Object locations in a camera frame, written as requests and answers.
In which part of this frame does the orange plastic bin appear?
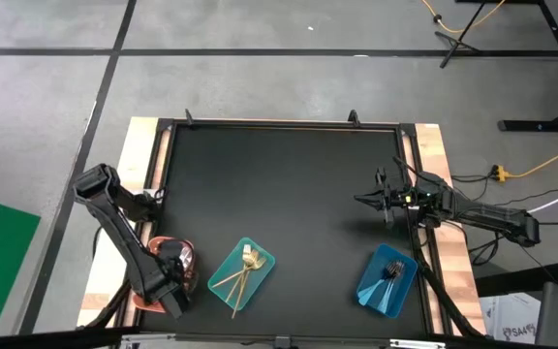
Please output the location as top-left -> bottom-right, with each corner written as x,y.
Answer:
132,235 -> 198,314

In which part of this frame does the silver aluminium rail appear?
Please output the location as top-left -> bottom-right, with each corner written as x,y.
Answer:
120,333 -> 448,349

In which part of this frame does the teal plastic bin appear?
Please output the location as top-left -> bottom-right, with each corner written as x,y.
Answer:
207,236 -> 277,312

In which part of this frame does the white cardboard box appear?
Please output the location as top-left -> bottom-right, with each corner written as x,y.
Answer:
480,292 -> 546,346

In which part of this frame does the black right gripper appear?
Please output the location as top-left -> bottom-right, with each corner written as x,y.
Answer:
355,168 -> 423,230

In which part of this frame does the black tripod stand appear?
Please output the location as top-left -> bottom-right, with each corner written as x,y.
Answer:
433,0 -> 489,70

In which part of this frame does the black desk frame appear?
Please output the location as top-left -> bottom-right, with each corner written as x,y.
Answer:
452,0 -> 558,133

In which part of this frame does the white cable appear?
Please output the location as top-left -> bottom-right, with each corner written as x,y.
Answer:
525,181 -> 558,214

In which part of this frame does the black aluminium table frame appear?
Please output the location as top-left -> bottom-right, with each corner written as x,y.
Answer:
133,115 -> 439,339

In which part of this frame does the black rig crossbar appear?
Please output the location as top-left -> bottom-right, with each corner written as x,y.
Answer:
0,327 -> 140,349

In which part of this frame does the blue plastic bin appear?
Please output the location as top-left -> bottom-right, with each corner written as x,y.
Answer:
355,241 -> 419,320

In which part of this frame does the black table leg bar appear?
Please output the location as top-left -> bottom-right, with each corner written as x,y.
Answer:
475,261 -> 558,298

